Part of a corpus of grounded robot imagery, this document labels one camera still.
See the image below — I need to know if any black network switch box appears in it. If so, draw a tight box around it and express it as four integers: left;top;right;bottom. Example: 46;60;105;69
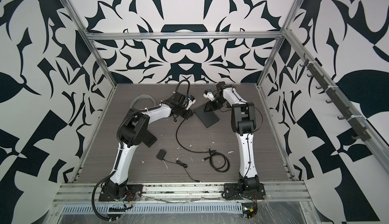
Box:
194;103;219;128

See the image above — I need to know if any black cable with barrel plug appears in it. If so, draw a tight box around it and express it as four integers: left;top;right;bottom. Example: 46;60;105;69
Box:
175;116;231;173

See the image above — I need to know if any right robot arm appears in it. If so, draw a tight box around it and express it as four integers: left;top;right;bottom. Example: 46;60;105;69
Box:
203;82;260;199

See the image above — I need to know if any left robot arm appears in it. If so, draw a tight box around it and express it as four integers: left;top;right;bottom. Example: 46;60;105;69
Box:
91;79;196;222

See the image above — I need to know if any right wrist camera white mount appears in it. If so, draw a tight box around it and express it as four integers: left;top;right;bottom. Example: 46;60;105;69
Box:
203;89;215;101

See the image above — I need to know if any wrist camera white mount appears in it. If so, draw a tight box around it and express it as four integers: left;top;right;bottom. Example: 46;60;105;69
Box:
185;95;196;110
203;89;215;101

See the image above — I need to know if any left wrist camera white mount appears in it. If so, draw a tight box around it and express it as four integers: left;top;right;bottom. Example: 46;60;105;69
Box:
185;95;196;110

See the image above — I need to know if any small black adapter with cable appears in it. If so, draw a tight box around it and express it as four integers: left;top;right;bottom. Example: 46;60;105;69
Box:
156;149;201;182

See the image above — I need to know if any grey coiled ethernet cable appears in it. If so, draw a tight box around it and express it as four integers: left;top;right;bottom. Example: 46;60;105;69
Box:
130;94;162;111

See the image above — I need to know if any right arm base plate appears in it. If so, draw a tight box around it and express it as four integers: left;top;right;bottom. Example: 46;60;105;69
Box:
221;183;266;200

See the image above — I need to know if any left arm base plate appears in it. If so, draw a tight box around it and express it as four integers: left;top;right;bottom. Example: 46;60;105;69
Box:
98;185;143;202

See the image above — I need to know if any white slotted cable duct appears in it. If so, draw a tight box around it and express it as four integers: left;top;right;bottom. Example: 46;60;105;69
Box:
62;202;243;214

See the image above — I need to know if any front aluminium rail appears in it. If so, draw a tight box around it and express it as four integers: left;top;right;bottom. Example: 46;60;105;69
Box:
53;181;312;203

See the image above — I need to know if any aluminium frame crossbar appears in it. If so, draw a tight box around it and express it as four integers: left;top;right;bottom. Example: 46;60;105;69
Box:
86;31;282;41

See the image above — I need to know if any wall hook rack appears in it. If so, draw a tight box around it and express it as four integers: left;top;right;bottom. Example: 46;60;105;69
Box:
300;54;371;142

